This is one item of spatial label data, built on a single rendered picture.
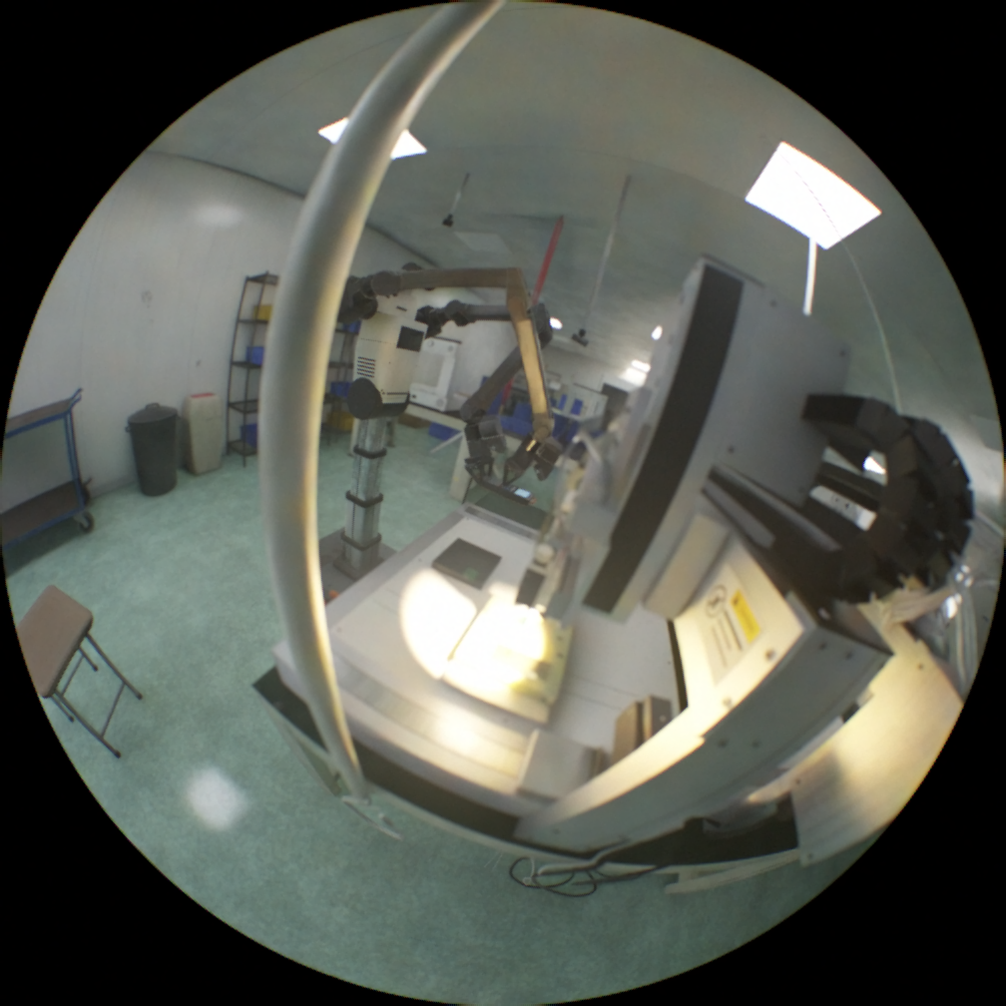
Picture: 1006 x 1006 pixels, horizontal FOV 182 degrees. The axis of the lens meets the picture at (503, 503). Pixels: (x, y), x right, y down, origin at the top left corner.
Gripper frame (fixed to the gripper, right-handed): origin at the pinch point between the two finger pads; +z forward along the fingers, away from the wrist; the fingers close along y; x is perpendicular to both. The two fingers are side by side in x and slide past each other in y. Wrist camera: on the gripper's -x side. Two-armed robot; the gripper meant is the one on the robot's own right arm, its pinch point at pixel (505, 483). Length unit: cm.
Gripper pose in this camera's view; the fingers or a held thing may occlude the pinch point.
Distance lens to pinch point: 108.0
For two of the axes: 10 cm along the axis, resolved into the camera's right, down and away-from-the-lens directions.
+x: -8.0, -5.9, 1.0
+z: -5.0, 7.5, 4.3
